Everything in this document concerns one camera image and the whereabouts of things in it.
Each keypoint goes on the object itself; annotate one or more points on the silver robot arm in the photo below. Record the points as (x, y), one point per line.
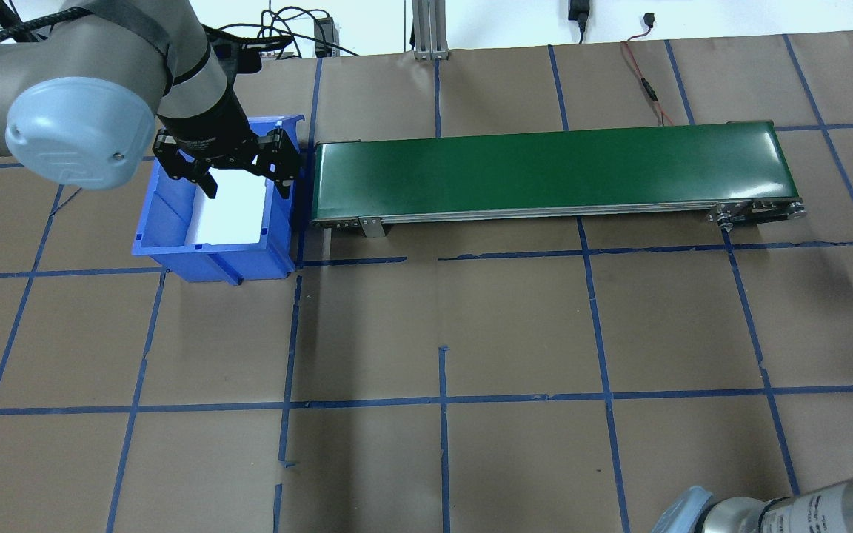
(86, 133)
(804, 507)

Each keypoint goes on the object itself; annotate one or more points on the white foam pad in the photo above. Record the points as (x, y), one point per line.
(230, 218)

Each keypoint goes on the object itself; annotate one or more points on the blue plastic storage bin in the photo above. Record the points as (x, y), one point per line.
(204, 264)

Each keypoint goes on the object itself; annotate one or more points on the black power adapter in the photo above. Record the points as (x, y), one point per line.
(323, 35)
(578, 13)

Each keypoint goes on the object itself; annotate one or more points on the green conveyor belt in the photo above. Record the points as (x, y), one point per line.
(545, 174)

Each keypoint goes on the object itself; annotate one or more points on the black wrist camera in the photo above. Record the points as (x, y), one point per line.
(234, 52)

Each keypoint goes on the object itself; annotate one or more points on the aluminium extrusion post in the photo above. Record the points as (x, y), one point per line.
(430, 29)

